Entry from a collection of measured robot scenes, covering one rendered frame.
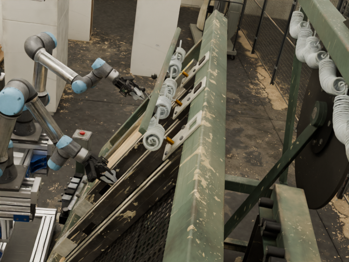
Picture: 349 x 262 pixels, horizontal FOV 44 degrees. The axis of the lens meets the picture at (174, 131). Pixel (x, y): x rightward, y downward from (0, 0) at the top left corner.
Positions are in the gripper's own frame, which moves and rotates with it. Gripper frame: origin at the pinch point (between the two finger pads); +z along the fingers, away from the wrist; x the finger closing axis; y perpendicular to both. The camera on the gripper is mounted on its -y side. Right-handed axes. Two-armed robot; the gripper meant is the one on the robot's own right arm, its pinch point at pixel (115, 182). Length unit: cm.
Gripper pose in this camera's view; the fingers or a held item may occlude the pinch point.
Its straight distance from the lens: 229.3
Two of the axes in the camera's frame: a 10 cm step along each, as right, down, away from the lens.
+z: 7.7, 6.0, 2.3
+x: -6.3, 6.4, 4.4
